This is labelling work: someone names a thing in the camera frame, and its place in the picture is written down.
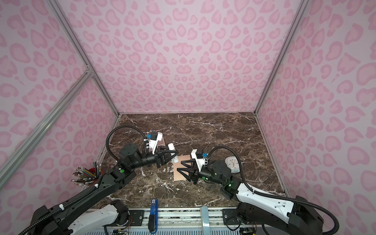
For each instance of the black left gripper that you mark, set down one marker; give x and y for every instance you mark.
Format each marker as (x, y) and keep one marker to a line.
(160, 157)

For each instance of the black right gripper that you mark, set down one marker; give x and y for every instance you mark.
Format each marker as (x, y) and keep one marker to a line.
(194, 173)

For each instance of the white glue stick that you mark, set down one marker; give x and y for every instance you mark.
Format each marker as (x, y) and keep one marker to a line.
(173, 153)

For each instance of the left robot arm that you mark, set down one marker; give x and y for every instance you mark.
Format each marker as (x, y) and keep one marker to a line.
(69, 217)

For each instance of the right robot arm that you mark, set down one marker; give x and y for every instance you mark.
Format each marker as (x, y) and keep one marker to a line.
(294, 216)

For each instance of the pink desk calculator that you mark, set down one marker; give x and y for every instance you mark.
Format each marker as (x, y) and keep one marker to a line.
(161, 142)

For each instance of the white round clock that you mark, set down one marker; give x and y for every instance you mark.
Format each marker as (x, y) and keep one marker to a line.
(233, 164)

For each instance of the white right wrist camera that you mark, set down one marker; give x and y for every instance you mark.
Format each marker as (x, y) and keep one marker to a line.
(200, 157)

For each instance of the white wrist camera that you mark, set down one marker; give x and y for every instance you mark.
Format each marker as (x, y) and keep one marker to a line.
(151, 142)
(200, 157)

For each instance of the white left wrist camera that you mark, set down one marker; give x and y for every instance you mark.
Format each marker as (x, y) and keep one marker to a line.
(151, 142)

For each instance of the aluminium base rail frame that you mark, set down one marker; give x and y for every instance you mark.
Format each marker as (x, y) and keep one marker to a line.
(185, 221)

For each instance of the blue black tool on rail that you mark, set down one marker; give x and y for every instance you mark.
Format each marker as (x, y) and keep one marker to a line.
(153, 217)

